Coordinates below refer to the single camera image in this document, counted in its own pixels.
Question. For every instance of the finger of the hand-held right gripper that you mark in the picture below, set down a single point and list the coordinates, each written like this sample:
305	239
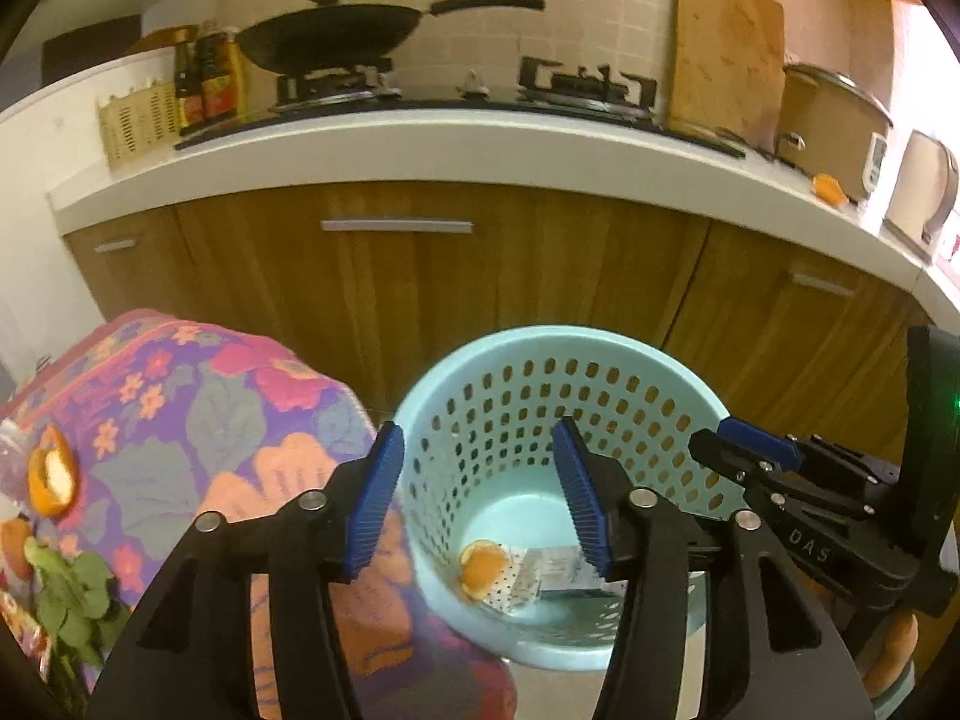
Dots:
765	442
731	461

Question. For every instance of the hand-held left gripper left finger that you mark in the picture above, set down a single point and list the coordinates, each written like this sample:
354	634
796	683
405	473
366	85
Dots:
373	499

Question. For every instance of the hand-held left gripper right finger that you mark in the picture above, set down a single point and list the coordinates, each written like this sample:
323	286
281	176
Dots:
583	499

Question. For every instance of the white wrapper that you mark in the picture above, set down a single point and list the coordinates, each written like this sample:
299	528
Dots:
540	570

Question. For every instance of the orange peel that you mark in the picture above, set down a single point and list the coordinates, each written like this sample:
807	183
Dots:
13	547
484	570
52	476

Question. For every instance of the light blue perforated plastic basket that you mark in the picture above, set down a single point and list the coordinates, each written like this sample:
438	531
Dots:
480	420

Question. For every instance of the green vegetable leaves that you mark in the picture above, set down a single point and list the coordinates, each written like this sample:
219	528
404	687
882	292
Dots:
71	600

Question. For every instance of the person's right hand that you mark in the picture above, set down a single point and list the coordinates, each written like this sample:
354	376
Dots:
892	652

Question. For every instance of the floral printed cloth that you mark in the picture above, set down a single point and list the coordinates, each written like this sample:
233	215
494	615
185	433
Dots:
225	420

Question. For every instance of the wooden kitchen cabinet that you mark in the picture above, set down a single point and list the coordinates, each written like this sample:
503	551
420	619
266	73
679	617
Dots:
525	277

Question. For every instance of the small orange scrap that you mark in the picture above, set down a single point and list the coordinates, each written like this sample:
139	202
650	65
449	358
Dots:
831	189

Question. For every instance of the cream electric kettle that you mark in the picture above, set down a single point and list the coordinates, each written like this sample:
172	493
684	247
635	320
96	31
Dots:
919	184

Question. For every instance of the beige rice cooker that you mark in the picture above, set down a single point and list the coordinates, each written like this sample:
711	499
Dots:
825	127

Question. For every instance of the wooden cutting board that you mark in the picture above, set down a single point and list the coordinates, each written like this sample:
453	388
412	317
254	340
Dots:
724	52

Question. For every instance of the black burner grate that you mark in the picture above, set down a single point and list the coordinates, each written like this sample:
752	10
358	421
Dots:
337	84
592	86

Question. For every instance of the black gas stove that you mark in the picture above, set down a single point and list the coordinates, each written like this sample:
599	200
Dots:
450	106

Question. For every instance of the cream woven plastic basket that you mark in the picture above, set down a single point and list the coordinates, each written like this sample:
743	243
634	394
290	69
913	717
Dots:
139	124

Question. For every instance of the small dark sauce bottle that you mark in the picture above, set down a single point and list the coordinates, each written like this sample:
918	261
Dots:
189	94

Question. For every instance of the black wok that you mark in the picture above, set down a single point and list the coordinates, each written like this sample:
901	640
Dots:
330	37

